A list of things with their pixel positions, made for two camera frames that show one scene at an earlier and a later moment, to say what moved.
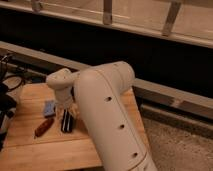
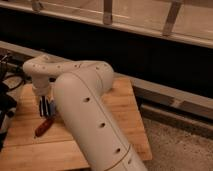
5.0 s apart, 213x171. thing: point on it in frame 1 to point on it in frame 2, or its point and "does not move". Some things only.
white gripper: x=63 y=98 to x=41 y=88
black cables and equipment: x=12 y=78 does not move
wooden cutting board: x=37 y=141 does not move
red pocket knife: x=44 y=127 does not move
